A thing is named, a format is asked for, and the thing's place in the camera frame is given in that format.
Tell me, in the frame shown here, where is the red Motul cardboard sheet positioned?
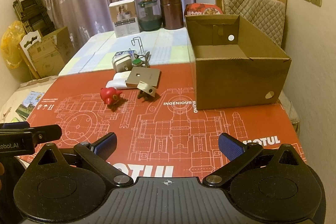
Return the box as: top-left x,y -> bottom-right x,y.
28,64 -> 303,178

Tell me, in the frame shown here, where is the open brown cardboard box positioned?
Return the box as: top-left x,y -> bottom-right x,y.
185,14 -> 291,110

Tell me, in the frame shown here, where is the leaflet on floor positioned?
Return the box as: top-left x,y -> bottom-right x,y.
15,91 -> 44,121

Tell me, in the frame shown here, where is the grey power adapter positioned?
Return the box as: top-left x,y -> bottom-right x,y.
137,81 -> 157,101

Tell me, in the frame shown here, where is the yellow plastic bag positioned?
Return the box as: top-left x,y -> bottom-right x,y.
1,20 -> 26,69

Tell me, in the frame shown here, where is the person's hand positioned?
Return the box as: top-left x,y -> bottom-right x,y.
0,162 -> 5,190

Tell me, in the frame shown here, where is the white product box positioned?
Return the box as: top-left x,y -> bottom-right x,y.
109,0 -> 140,38

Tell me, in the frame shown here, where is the blue toothpick box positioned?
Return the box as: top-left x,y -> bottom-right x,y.
115,50 -> 136,57

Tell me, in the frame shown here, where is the leopard print hair claw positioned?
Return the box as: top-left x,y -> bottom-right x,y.
134,51 -> 150,68

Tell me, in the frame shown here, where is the white grey small device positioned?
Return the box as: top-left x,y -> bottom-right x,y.
112,53 -> 133,73

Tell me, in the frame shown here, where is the green lid small jar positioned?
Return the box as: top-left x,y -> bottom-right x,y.
132,59 -> 143,67

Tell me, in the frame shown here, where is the brown cylindrical canister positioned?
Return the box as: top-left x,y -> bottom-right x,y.
159,0 -> 184,30

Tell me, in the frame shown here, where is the white remote control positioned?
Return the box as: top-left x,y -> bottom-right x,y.
105,71 -> 131,90

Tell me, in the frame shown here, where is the chrome wire hook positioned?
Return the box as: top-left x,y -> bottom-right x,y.
130,36 -> 146,55

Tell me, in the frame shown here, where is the flat cardboard boxes stack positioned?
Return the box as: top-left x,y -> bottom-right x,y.
18,27 -> 75,79

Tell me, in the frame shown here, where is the red instant meal box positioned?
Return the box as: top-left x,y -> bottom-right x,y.
184,3 -> 223,16

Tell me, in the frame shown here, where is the pastel checkered tablecloth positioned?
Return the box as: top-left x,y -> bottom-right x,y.
59,28 -> 190,76

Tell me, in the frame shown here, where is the black folding step ladder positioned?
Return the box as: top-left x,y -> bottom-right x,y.
13,0 -> 56,36

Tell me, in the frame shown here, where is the red pig toy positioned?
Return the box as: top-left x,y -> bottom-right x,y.
100,87 -> 122,105

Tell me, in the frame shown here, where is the beige quilted cushion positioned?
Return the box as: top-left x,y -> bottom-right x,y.
222,0 -> 285,47

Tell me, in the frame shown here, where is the green glass jar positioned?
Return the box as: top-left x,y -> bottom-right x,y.
138,0 -> 162,31

